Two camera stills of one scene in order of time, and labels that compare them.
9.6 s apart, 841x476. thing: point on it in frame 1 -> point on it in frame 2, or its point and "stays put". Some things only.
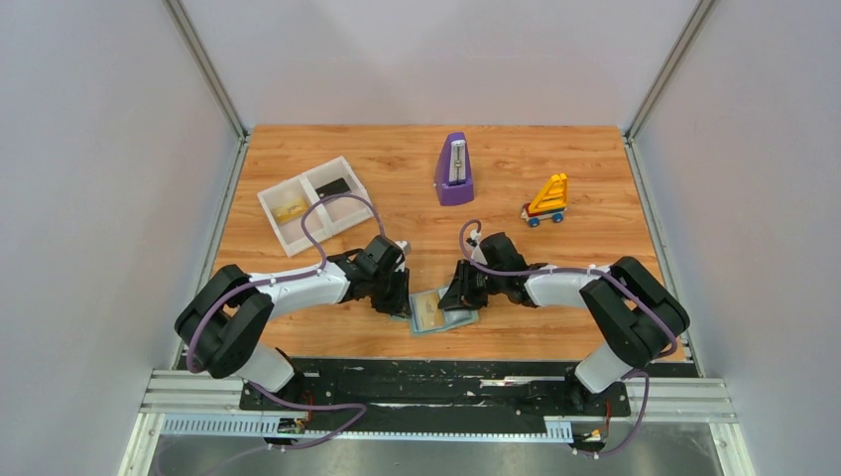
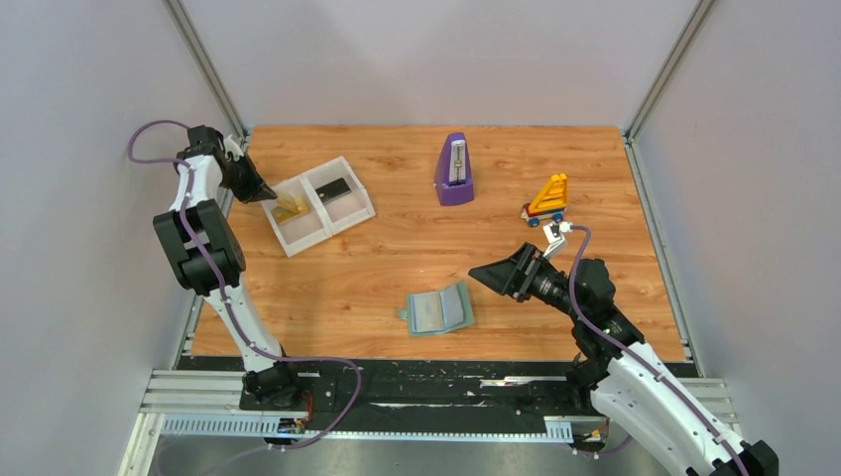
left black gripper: (400, 304) -> (256, 189)
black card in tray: (338, 186) stays put
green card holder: (425, 316) stays put
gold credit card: (431, 313) -> (296, 202)
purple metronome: (454, 178) stays put
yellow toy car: (550, 200) stays put
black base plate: (442, 395) stays put
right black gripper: (460, 295) -> (512, 277)
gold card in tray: (291, 211) stays put
